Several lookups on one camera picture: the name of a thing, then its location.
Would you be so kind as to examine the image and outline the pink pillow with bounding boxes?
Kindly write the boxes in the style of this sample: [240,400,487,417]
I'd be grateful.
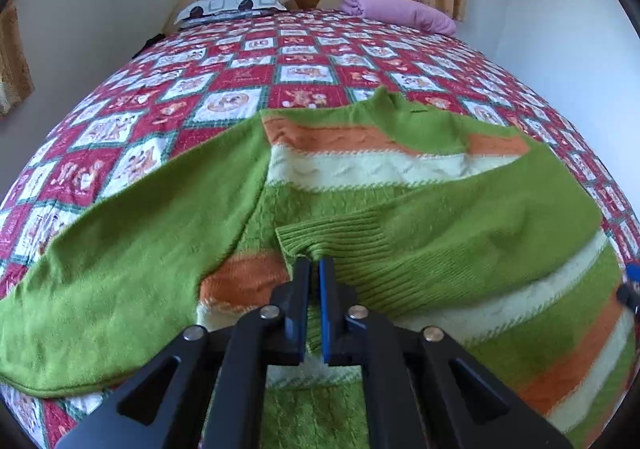
[341,0,457,36]

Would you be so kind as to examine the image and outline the red patchwork teddy bedspread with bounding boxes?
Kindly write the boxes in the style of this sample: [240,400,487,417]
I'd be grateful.
[1,10,636,448]

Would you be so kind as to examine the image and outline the green orange striped knit sweater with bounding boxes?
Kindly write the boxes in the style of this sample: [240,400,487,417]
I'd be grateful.
[1,90,639,448]

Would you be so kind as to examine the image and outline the yellow curtain at left window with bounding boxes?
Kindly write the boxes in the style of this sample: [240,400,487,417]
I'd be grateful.
[0,0,34,118]

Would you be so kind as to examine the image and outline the dark object beside bed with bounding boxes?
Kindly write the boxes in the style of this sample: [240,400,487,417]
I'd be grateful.
[132,33,166,58]

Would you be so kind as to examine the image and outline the white patterned pillow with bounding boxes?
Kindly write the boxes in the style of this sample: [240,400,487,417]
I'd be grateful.
[174,0,294,24]

